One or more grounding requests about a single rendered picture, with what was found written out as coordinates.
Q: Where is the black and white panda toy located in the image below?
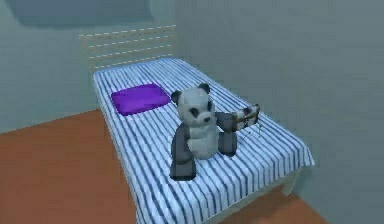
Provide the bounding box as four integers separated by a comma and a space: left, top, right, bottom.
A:
169, 82, 239, 182

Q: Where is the purple pillow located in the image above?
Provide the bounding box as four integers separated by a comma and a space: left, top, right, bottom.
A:
110, 83, 172, 117

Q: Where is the blue striped bed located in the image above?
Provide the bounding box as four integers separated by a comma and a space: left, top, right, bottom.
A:
79, 24, 316, 224

